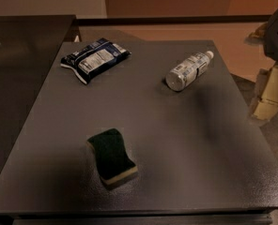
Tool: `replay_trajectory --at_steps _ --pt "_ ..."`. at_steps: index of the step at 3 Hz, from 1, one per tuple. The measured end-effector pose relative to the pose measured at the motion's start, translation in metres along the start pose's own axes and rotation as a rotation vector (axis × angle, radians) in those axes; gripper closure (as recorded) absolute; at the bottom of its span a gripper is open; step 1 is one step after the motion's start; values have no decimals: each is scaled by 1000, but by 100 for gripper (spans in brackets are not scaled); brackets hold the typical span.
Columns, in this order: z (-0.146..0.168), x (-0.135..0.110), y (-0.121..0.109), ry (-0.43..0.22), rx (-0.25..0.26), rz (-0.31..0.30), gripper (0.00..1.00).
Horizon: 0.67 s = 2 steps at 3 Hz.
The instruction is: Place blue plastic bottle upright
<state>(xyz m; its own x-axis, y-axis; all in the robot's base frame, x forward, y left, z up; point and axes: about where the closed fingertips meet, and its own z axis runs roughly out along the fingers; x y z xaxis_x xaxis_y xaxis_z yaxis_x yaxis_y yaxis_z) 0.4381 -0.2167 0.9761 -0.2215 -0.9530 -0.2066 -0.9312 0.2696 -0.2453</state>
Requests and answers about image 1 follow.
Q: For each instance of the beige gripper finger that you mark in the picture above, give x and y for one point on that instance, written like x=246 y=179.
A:
x=264 y=104
x=259 y=32

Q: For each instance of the clear plastic water bottle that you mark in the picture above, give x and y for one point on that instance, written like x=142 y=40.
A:
x=188 y=71

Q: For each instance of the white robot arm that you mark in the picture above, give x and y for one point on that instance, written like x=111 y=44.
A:
x=270 y=40

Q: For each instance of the green and yellow sponge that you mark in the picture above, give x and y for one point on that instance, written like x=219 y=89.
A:
x=112 y=161

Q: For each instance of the dark blue snack packet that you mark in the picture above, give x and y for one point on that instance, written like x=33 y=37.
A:
x=94 y=59

